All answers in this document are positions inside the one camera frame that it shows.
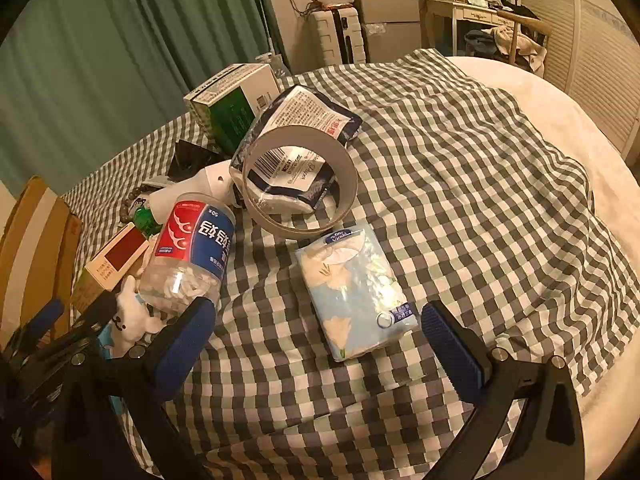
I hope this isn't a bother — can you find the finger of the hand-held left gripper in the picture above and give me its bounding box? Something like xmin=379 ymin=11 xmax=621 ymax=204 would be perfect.
xmin=30 ymin=291 xmax=121 ymax=361
xmin=0 ymin=299 xmax=66 ymax=361

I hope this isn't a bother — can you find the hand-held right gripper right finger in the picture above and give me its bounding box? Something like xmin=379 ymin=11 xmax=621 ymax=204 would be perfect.
xmin=421 ymin=300 xmax=586 ymax=480

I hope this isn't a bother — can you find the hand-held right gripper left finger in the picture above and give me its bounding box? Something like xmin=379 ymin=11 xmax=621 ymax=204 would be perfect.
xmin=52 ymin=297 xmax=217 ymax=480

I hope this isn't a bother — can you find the white plush toy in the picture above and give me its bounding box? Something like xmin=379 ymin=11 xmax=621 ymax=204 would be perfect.
xmin=112 ymin=275 xmax=161 ymax=348

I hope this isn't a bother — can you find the brown cardboard box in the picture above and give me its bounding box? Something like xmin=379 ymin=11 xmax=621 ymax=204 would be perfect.
xmin=0 ymin=176 xmax=83 ymax=346

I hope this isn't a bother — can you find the clear jar red blue label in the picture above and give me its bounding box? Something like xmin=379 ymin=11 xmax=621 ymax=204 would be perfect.
xmin=138 ymin=192 xmax=237 ymax=318

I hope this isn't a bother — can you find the blue floral tissue pack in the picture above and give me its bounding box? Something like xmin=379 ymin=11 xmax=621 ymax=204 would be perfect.
xmin=294 ymin=224 xmax=418 ymax=362

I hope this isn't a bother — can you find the white plastic bottle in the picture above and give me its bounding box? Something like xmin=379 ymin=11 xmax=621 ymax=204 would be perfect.
xmin=150 ymin=160 xmax=236 ymax=221

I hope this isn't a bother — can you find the black case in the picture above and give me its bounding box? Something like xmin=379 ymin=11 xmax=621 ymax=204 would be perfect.
xmin=167 ymin=140 xmax=221 ymax=181

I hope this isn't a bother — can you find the green white medicine box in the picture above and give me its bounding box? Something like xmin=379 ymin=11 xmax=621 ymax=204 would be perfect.
xmin=182 ymin=63 xmax=281 ymax=156

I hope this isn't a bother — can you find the blue white wipes packet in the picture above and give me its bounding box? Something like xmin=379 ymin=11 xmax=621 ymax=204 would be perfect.
xmin=230 ymin=85 xmax=363 ymax=216

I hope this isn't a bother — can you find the red and beige small box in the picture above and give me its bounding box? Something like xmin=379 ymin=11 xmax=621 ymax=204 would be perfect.
xmin=70 ymin=222 xmax=151 ymax=311

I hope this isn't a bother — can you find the small green bottle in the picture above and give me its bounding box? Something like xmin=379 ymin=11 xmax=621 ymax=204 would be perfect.
xmin=132 ymin=205 xmax=163 ymax=236

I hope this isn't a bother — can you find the checkered blanket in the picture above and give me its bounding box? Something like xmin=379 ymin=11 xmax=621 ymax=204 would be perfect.
xmin=60 ymin=49 xmax=626 ymax=480

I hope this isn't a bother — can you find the large grey tape roll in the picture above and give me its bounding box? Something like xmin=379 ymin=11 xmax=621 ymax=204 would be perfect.
xmin=242 ymin=127 xmax=358 ymax=238

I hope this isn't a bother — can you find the wide green curtain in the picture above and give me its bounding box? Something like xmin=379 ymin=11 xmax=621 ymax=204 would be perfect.
xmin=0 ymin=0 xmax=288 ymax=196

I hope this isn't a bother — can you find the wooden chair with clothes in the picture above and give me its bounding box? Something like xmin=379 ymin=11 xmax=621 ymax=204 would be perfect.
xmin=465 ymin=25 xmax=548 ymax=73

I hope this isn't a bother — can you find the silver mini fridge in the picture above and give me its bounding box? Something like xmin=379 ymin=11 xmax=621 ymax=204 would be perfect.
xmin=352 ymin=0 xmax=423 ymax=63

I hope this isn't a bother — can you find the white suitcase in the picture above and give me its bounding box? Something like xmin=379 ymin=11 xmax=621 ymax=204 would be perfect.
xmin=307 ymin=7 xmax=366 ymax=78

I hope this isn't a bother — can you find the white louvered wardrobe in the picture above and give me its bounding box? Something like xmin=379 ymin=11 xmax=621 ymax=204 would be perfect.
xmin=515 ymin=0 xmax=640 ymax=156

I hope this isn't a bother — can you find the white dressing table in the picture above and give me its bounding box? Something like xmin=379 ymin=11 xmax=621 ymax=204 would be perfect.
xmin=422 ymin=0 xmax=516 ymax=56

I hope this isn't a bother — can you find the brown bead bracelet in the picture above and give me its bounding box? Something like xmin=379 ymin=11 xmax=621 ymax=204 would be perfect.
xmin=119 ymin=185 xmax=151 ymax=223

